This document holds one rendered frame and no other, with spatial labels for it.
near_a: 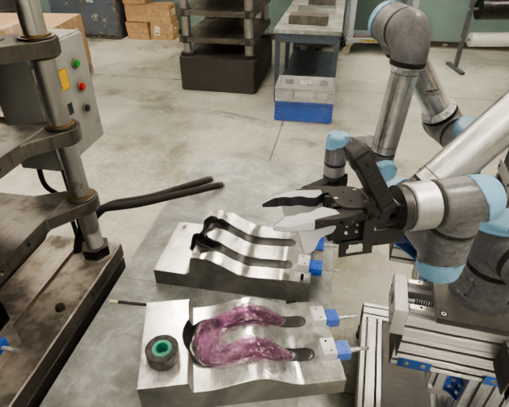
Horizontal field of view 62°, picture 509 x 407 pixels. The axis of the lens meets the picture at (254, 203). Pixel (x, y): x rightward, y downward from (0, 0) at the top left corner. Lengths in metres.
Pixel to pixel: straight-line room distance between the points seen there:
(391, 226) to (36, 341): 1.08
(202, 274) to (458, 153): 0.84
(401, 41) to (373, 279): 1.69
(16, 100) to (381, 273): 2.10
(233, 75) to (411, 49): 4.07
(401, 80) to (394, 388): 1.24
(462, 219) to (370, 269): 2.03
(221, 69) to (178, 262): 3.98
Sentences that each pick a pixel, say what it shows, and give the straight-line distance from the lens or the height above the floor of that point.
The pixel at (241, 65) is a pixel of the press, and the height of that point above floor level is 0.35.
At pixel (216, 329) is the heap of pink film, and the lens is 1.17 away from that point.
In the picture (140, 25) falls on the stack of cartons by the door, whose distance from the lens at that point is 7.95.
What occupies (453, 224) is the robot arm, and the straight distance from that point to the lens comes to 0.70.
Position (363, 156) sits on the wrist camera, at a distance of 0.59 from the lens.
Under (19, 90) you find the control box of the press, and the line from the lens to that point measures 1.52.
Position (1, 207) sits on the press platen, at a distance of 1.55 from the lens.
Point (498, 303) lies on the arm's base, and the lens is 1.13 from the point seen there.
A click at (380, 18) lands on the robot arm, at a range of 1.34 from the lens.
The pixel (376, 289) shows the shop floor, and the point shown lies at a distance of 2.60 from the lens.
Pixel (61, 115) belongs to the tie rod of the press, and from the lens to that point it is 1.34.
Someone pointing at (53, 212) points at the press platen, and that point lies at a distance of 1.45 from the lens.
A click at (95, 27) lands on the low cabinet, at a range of 8.21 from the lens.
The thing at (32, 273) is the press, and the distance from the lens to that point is 1.65.
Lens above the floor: 1.81
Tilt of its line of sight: 35 degrees down
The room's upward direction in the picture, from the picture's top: straight up
